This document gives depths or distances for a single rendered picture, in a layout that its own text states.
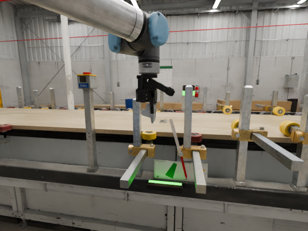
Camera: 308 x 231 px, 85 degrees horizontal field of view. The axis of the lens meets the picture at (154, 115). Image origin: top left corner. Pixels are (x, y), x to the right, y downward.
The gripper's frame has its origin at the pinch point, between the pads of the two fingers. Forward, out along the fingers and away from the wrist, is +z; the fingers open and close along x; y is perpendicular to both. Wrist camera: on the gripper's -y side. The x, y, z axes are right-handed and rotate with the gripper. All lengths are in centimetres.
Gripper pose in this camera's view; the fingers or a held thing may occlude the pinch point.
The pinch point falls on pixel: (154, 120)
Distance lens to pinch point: 75.2
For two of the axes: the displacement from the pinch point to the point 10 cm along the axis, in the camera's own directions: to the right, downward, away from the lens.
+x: -1.8, 1.6, -9.7
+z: 0.0, 9.9, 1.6
